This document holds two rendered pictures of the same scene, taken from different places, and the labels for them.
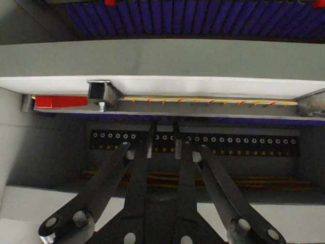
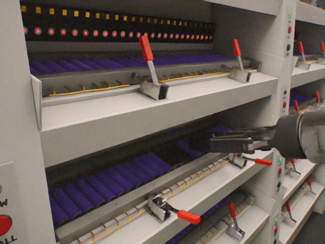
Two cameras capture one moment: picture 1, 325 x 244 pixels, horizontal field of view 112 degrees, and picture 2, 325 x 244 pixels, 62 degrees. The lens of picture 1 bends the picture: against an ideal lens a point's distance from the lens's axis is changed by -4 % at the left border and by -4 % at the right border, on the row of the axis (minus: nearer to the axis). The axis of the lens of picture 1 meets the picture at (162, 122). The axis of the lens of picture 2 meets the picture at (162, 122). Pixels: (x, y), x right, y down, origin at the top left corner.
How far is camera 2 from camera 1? 54 cm
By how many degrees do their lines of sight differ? 48
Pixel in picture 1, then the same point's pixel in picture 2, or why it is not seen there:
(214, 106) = (191, 173)
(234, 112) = (183, 175)
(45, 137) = (246, 113)
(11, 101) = not seen: hidden behind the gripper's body
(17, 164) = (264, 102)
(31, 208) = (267, 87)
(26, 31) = not seen: hidden behind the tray
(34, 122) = (252, 125)
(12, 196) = (271, 90)
